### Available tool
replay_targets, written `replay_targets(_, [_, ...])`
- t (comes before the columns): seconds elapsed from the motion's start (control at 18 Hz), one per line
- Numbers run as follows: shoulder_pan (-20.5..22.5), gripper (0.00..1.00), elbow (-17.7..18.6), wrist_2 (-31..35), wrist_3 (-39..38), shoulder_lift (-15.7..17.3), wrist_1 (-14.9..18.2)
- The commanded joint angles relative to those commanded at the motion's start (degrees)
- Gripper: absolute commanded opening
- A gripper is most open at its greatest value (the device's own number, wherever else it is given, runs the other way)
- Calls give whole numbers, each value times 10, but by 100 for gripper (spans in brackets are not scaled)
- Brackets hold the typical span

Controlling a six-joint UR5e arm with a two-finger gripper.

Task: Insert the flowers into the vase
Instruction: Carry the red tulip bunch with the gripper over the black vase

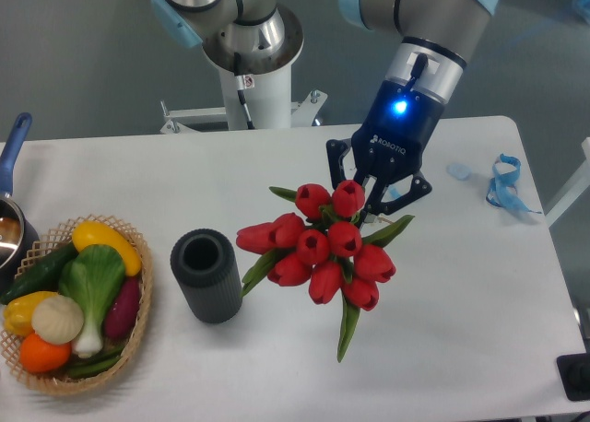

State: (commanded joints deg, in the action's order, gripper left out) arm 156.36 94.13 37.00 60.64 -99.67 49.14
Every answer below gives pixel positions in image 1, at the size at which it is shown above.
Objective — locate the blue handled saucepan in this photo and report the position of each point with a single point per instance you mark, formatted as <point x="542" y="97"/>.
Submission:
<point x="17" y="234"/>

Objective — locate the small pale blue cap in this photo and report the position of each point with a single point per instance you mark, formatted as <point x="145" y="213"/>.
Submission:
<point x="459" y="171"/>

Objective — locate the yellow bell pepper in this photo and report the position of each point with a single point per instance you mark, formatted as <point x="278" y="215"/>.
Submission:
<point x="18" y="312"/>

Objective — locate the woven wicker basket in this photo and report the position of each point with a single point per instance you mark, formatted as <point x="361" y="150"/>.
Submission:
<point x="58" y="384"/>

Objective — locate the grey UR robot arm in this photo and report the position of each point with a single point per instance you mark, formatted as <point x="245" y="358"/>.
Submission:
<point x="439" y="37"/>

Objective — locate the orange fruit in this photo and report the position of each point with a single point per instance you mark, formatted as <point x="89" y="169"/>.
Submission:
<point x="38" y="356"/>

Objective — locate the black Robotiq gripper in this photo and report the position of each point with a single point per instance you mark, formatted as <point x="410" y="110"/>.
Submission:
<point x="388" y="147"/>

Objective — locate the white garlic bulb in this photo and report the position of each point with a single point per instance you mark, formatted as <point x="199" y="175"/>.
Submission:
<point x="57" y="320"/>

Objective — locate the dark green cucumber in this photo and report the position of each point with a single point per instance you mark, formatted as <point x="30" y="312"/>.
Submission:
<point x="43" y="275"/>

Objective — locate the dark grey ribbed vase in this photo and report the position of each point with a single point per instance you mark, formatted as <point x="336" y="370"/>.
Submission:
<point x="204" y="265"/>

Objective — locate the green bok choy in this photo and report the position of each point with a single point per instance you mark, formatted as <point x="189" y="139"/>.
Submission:
<point x="93" y="280"/>

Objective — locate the purple sweet potato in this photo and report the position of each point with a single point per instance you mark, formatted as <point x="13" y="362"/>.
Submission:
<point x="121" y="317"/>

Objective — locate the black device at table edge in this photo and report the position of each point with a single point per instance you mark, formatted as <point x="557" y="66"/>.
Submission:
<point x="574" y="375"/>

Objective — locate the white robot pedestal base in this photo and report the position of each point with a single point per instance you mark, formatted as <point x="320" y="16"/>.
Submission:
<point x="254" y="68"/>

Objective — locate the red tulip bouquet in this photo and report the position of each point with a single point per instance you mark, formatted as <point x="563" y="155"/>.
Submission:
<point x="320" y="246"/>

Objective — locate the green bean pods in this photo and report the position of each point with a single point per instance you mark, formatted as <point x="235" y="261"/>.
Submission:
<point x="94" y="366"/>

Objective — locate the white frame at right edge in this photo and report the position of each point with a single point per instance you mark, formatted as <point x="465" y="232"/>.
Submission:
<point x="571" y="190"/>

